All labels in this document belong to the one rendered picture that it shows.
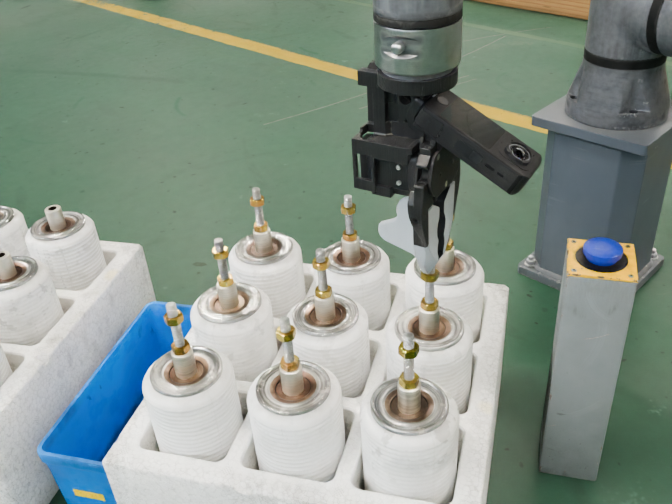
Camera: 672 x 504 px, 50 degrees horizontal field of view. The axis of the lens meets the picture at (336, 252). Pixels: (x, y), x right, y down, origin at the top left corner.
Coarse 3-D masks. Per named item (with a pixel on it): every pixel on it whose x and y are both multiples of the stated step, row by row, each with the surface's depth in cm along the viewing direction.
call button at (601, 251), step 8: (592, 240) 77; (600, 240) 77; (608, 240) 77; (584, 248) 76; (592, 248) 76; (600, 248) 76; (608, 248) 75; (616, 248) 75; (592, 256) 75; (600, 256) 75; (608, 256) 74; (616, 256) 74; (600, 264) 75; (608, 264) 75
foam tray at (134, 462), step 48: (192, 336) 91; (384, 336) 89; (480, 336) 88; (240, 384) 83; (480, 384) 81; (144, 432) 78; (240, 432) 77; (480, 432) 75; (144, 480) 75; (192, 480) 73; (240, 480) 72; (288, 480) 72; (336, 480) 71; (480, 480) 70
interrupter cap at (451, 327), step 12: (408, 312) 81; (444, 312) 80; (396, 324) 79; (408, 324) 79; (444, 324) 79; (456, 324) 79; (420, 336) 78; (432, 336) 78; (444, 336) 77; (456, 336) 77; (420, 348) 76; (432, 348) 75; (444, 348) 76
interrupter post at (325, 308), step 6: (318, 300) 79; (324, 300) 79; (330, 300) 79; (318, 306) 80; (324, 306) 80; (330, 306) 80; (318, 312) 80; (324, 312) 80; (330, 312) 80; (318, 318) 81; (324, 318) 80; (330, 318) 81
